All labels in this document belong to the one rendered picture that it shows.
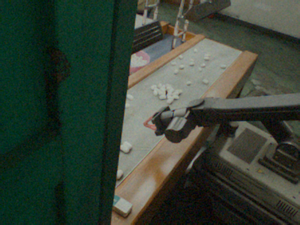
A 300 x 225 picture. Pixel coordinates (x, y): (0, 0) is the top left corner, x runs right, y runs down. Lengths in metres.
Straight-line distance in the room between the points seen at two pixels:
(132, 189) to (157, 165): 0.14
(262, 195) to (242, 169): 0.17
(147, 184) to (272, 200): 0.82
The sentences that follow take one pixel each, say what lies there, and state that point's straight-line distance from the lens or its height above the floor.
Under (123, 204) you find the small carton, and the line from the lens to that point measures 0.80.
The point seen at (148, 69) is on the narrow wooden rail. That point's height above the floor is 0.76.
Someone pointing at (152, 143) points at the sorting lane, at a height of 0.74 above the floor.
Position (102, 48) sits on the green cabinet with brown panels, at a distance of 0.22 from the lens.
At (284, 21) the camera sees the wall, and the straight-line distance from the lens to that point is 5.69.
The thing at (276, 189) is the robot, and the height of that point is 0.47.
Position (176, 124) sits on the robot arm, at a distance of 0.81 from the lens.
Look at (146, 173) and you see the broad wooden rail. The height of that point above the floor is 0.76.
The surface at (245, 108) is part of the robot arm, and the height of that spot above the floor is 1.10.
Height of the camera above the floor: 1.45
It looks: 36 degrees down
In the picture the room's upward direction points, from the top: 11 degrees clockwise
